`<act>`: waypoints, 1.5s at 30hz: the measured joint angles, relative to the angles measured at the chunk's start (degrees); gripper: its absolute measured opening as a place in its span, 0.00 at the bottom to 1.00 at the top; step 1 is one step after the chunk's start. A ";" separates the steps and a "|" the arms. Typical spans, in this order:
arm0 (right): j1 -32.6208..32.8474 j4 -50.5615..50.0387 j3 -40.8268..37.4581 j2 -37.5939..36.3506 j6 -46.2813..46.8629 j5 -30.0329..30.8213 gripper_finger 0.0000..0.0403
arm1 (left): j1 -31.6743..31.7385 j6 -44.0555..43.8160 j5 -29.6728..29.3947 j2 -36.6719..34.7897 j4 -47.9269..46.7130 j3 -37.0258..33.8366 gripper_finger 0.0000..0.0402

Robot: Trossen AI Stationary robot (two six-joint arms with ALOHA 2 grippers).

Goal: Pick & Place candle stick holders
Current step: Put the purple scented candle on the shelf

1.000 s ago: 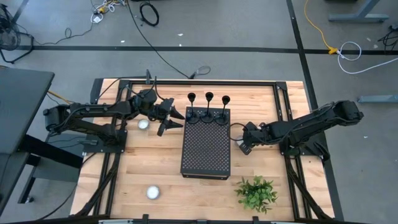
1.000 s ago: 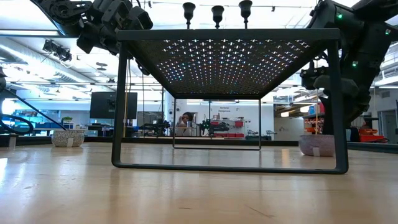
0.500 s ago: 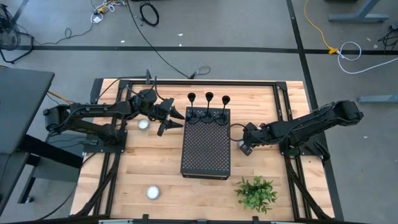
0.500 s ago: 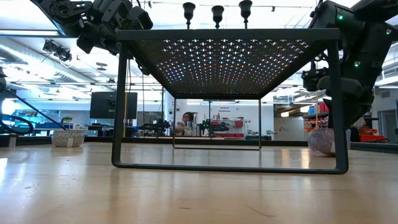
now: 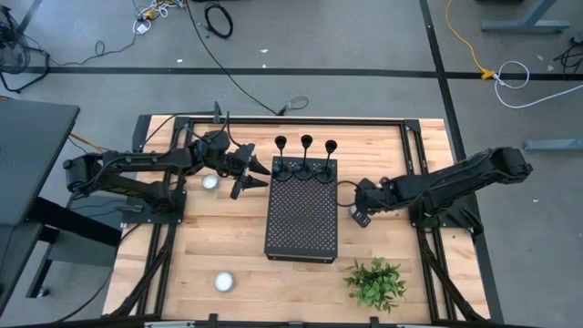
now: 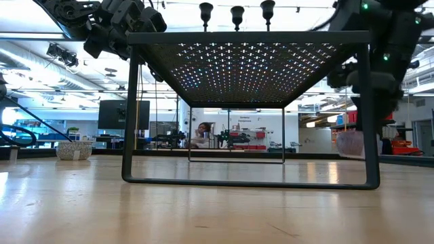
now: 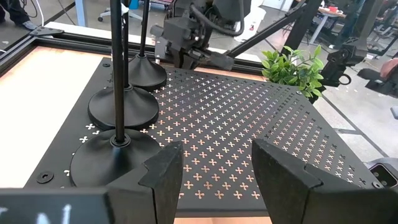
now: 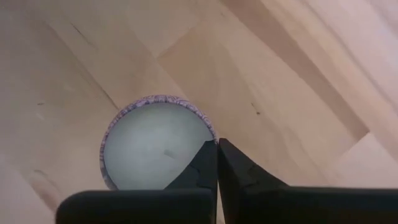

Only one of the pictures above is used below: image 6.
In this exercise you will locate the black ceiling-mounted device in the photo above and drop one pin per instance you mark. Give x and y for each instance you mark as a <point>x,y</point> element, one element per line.
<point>64,56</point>

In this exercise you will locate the small background potted plant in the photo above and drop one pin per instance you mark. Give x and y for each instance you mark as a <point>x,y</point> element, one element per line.
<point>73,129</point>

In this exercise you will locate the grey patterned ceramic bowl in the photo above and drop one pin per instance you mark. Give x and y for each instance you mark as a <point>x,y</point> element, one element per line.
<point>74,150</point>

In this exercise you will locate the shelf with red bins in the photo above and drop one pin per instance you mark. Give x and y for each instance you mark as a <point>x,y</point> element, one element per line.
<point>405,149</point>

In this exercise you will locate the black monitor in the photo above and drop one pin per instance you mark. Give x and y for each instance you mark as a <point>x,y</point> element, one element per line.
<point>112,115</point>

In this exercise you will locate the person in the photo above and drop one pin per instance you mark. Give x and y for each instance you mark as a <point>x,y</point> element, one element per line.
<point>202,130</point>

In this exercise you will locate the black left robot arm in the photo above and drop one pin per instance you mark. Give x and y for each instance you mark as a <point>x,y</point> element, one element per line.
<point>68,13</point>

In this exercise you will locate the background robot workstation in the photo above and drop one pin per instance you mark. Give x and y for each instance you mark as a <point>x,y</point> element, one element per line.
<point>237,138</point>

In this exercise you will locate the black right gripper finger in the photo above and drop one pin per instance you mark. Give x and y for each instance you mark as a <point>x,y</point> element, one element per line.
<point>388,112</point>
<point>356,113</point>

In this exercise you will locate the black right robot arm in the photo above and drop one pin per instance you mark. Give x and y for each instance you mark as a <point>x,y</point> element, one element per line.
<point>400,34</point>

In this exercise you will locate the red patterned ceramic bowl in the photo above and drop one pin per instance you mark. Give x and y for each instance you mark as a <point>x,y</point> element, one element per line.
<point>349,144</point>

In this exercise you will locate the black perforated metal stand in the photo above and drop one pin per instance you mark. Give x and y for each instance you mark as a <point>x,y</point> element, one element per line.
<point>249,36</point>

